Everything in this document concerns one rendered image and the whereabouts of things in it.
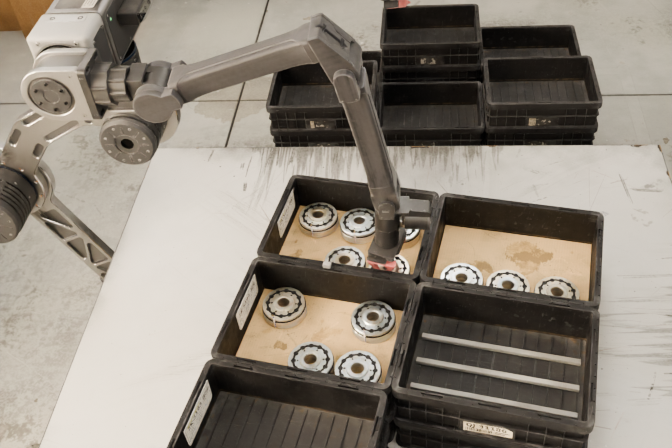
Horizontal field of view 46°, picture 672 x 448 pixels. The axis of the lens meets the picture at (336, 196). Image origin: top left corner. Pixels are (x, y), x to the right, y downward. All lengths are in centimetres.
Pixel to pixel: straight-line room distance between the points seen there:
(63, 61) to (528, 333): 116
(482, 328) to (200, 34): 310
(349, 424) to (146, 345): 63
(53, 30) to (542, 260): 124
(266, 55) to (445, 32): 205
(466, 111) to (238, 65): 181
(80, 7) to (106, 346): 87
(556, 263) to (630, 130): 184
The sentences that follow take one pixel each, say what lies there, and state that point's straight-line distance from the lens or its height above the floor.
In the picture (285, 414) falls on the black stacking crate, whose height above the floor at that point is 83.
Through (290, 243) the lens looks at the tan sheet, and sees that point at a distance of 207.
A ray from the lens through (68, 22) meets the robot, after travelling 173.
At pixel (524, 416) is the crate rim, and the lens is 164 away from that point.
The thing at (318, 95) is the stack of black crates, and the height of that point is 49.
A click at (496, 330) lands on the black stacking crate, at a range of 188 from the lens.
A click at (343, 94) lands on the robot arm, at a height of 146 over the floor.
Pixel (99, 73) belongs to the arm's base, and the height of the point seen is 149.
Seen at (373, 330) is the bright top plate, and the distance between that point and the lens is 184.
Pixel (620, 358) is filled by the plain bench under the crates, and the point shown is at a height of 70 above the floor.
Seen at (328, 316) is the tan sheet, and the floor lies 83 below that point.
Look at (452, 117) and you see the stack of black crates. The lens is 317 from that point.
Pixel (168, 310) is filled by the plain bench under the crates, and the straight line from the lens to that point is 217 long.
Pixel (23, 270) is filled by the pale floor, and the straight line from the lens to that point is 348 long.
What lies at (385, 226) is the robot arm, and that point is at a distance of 180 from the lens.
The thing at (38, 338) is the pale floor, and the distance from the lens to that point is 321.
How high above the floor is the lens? 232
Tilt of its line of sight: 43 degrees down
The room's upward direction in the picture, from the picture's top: 6 degrees counter-clockwise
